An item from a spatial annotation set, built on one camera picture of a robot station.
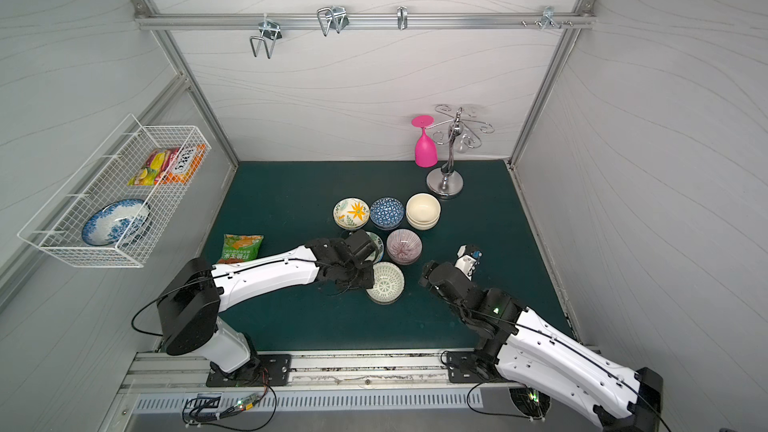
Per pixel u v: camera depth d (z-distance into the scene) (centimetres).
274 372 72
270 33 79
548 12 77
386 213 101
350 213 101
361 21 77
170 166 73
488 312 52
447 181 114
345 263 62
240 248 91
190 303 43
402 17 75
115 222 63
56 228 56
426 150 102
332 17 76
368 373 74
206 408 70
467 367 74
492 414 67
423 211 101
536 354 48
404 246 93
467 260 68
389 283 86
